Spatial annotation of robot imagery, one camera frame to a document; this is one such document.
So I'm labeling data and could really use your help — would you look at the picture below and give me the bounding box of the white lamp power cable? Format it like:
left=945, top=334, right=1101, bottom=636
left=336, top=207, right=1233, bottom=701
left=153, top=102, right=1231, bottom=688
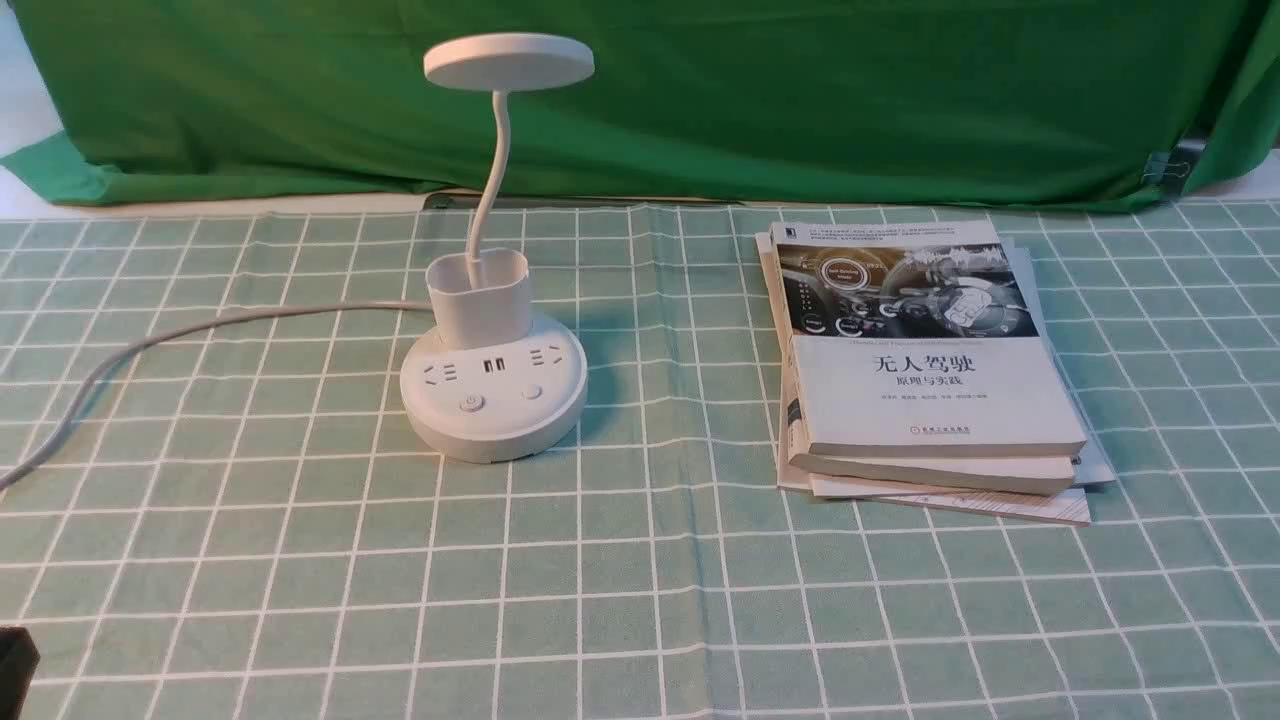
left=0, top=300, right=433, bottom=491

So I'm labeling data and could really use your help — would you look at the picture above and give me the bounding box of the white desk lamp with sockets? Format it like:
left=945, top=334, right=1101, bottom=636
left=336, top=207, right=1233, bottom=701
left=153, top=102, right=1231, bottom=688
left=399, top=32, right=595, bottom=464

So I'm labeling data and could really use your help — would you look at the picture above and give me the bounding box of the green checkered tablecloth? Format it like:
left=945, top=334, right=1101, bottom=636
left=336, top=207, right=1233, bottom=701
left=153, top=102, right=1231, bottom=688
left=1, top=199, right=1279, bottom=719

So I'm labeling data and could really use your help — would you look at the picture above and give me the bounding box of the green backdrop cloth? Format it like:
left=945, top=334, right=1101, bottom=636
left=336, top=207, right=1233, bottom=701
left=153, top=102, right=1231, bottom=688
left=3, top=1, right=1277, bottom=211

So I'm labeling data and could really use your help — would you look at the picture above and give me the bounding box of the metal binder clip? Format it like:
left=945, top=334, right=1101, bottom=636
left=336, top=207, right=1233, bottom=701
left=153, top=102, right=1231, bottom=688
left=1140, top=138, right=1206, bottom=199

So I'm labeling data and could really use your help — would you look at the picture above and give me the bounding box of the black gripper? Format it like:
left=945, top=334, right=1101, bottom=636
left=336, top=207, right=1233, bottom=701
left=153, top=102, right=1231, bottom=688
left=0, top=626, right=40, bottom=719

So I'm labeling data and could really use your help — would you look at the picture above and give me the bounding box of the top book with Chinese title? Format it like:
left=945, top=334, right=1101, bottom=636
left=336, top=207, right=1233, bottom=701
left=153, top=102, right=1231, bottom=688
left=771, top=222, right=1088, bottom=459

